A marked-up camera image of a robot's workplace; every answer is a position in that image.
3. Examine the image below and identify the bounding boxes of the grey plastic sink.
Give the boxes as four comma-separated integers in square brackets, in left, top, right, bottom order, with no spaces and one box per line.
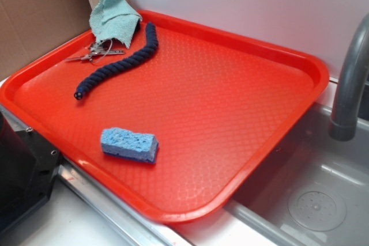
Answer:
[175,102,369,246]

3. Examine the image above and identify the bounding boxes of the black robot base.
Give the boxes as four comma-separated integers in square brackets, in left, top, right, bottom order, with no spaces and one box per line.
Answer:
[1,115,62,234]

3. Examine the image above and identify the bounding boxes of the red plastic tray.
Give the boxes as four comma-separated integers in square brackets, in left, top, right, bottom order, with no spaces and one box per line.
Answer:
[1,11,329,224]

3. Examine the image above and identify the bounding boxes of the brown cardboard panel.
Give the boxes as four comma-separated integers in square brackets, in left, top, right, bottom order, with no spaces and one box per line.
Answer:
[1,0,91,80]

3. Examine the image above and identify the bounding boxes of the grey faucet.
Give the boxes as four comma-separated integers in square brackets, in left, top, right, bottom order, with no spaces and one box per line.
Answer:
[329,16,368,141]

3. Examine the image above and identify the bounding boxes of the sink drain cover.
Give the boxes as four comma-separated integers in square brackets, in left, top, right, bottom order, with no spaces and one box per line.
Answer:
[288,184,347,232]

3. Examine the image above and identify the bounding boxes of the teal cloth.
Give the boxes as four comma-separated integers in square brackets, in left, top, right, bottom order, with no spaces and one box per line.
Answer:
[89,0,142,49]

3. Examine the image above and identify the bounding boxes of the silver keys on ring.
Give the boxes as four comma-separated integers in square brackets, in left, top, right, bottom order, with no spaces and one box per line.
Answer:
[64,39,125,63]

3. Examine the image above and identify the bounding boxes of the dark blue twisted rope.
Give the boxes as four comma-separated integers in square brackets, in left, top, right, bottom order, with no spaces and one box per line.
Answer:
[74,21,159,101]

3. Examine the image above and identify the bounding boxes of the blue sponge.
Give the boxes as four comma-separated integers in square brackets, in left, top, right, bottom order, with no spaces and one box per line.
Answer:
[100,127,159,164]

